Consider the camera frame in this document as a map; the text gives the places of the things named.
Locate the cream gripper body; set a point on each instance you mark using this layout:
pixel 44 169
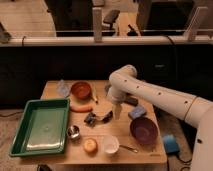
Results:
pixel 116 108

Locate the black dish brush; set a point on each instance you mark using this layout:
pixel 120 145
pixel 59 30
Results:
pixel 91 119

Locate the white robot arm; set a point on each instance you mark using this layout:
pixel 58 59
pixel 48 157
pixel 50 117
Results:
pixel 194 110

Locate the green plastic tray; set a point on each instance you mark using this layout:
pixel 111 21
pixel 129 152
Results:
pixel 42 128

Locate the dark rectangular block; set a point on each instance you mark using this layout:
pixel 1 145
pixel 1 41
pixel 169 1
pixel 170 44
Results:
pixel 131 101

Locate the blue sponge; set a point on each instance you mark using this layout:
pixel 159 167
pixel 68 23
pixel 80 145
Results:
pixel 136 112

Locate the blue plastic cup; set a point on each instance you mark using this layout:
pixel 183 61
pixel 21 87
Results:
pixel 107 86

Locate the yellow pencil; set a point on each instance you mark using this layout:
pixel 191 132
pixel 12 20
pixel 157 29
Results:
pixel 94 95

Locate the purple bowl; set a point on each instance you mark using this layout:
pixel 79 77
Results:
pixel 144 130

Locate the wooden board table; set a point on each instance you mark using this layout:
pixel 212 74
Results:
pixel 74 153

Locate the white plastic cup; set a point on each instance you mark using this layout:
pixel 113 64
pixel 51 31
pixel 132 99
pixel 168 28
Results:
pixel 110 144

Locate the orange carrot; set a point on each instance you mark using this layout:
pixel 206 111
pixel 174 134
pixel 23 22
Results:
pixel 81 109

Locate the metal spoon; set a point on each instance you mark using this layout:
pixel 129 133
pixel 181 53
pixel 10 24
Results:
pixel 129 148

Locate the orange bowl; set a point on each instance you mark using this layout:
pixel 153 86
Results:
pixel 81 90

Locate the orange round fruit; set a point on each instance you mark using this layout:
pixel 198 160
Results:
pixel 90 145

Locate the small metal cup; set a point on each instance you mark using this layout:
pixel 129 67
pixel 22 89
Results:
pixel 73 132

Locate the clear plastic bag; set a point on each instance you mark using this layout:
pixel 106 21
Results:
pixel 63 89

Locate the blue box on floor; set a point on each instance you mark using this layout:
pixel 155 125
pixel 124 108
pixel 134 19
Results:
pixel 170 144

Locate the black office chair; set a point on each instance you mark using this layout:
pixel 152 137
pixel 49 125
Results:
pixel 110 19

